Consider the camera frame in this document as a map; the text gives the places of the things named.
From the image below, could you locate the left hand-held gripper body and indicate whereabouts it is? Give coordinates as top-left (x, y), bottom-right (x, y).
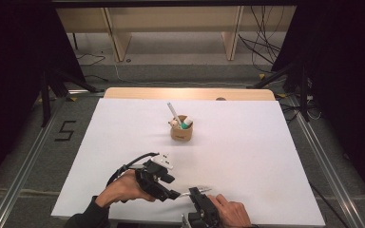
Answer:
top-left (135, 152), bottom-right (175, 202)

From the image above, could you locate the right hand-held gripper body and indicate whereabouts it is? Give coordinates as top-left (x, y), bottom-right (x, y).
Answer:
top-left (182, 194), bottom-right (221, 228)

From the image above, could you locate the clear silver pen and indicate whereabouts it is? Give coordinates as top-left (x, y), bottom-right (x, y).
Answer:
top-left (178, 186), bottom-right (213, 200)

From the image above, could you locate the round wooden pen holder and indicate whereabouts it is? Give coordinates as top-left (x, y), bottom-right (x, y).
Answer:
top-left (168, 114), bottom-right (195, 142)

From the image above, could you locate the green and white glue stick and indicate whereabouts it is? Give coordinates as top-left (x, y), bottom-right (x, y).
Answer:
top-left (180, 117), bottom-right (194, 130)

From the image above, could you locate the white pen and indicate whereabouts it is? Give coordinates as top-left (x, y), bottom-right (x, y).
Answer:
top-left (166, 101), bottom-right (183, 127)

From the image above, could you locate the person's right hand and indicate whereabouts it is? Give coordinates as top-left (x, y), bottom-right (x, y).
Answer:
top-left (206, 193), bottom-right (252, 228)

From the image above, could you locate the person's left hand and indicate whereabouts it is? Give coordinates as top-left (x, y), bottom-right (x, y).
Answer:
top-left (94, 169), bottom-right (157, 209)

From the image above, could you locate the white table cover sheet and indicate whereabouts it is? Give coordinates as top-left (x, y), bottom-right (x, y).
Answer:
top-left (50, 98), bottom-right (326, 227)

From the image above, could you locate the light wooden table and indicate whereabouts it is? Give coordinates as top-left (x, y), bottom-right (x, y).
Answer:
top-left (104, 87), bottom-right (276, 102)

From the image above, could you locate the black metal stand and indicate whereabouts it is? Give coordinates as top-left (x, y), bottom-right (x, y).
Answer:
top-left (246, 58), bottom-right (312, 124)
top-left (39, 66), bottom-right (100, 128)

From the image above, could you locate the light wooden shelf unit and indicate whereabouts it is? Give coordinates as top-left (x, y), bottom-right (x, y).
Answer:
top-left (56, 6), bottom-right (298, 63)

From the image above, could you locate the dark curtain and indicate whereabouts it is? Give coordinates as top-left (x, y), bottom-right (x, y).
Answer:
top-left (0, 0), bottom-right (87, 195)
top-left (271, 0), bottom-right (365, 210)

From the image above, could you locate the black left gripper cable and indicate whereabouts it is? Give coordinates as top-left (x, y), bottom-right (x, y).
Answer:
top-left (106, 152), bottom-right (160, 188)

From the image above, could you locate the black cable beside rail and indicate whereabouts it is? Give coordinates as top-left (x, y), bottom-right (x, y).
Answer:
top-left (308, 180), bottom-right (351, 228)

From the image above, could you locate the long metal floor rail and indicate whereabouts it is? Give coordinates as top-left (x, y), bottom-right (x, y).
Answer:
top-left (0, 94), bottom-right (65, 228)
top-left (285, 94), bottom-right (365, 228)

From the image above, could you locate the thin black floor cable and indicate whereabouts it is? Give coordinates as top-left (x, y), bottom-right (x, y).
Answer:
top-left (75, 51), bottom-right (107, 68)

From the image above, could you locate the bundle of black floor cables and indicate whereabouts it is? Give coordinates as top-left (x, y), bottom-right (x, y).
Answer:
top-left (238, 6), bottom-right (287, 74)

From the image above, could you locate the black metal frame bar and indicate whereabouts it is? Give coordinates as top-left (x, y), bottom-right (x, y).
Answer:
top-left (50, 0), bottom-right (299, 9)

